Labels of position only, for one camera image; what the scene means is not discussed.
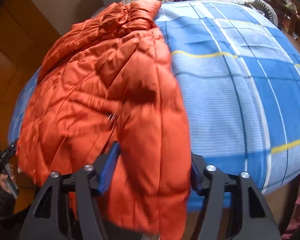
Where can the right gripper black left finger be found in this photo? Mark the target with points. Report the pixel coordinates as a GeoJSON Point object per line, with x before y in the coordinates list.
{"type": "Point", "coordinates": [66, 207]}

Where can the orange puffer jacket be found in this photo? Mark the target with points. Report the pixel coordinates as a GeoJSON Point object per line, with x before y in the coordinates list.
{"type": "Point", "coordinates": [109, 79]}

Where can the person's left hand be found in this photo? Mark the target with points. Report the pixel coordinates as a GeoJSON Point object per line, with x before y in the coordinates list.
{"type": "Point", "coordinates": [4, 178]}

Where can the blue plaid bed sheet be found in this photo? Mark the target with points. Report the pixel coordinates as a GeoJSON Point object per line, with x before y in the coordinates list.
{"type": "Point", "coordinates": [240, 79]}

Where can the wooden side table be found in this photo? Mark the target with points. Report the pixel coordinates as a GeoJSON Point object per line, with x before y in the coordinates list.
{"type": "Point", "coordinates": [288, 12]}

